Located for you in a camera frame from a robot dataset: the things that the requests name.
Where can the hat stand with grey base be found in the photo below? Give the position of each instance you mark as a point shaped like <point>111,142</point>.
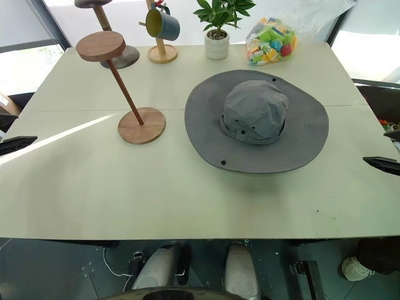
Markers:
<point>123,59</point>

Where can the black metal table leg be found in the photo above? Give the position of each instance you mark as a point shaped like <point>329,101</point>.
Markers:
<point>309,278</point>

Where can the dark trouser leg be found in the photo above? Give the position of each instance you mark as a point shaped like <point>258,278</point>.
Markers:
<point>381,254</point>

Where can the black seat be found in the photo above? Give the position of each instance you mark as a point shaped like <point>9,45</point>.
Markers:
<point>22,99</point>

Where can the white right robot leg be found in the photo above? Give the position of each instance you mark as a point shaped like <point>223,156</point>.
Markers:
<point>240,272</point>

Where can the green plant in white pot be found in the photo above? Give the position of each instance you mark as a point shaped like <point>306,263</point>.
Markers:
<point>217,47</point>

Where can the white sneaker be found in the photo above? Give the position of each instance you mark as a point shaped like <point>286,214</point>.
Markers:
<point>354,268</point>

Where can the bag of colourful blocks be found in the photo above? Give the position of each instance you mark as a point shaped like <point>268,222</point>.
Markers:
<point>270,43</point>

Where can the small red item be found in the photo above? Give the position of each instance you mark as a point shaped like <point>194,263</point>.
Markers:
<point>160,2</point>

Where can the white robot leg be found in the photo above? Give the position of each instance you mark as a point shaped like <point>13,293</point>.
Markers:
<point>240,272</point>
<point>156,265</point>

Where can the cardboard box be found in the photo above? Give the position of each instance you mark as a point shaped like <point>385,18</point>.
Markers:
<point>7,105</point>

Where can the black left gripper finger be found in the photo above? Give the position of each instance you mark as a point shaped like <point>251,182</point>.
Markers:
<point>5,122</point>
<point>14,144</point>

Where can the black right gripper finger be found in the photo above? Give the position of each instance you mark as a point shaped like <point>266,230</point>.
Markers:
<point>387,165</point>
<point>394,136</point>

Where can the white left robot leg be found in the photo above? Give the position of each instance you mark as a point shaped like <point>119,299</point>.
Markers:
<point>156,265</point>

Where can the dark bin with colourful items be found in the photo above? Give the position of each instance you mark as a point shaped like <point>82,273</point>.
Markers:
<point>382,103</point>

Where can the brown wooden hat stand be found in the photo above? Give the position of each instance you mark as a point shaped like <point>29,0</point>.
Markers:
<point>100,45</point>

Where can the blue mug yellow inside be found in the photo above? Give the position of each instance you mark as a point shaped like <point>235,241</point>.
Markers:
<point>168,26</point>

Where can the light wooden mug tree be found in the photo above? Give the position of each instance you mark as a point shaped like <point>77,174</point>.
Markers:
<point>162,53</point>

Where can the grey wide brim hat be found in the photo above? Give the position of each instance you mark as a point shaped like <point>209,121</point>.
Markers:
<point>259,103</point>

